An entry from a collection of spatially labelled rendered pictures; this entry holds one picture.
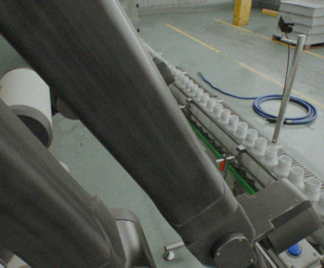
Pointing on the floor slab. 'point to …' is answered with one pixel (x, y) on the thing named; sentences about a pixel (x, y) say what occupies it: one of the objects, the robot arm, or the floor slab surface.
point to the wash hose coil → (274, 115)
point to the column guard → (241, 12)
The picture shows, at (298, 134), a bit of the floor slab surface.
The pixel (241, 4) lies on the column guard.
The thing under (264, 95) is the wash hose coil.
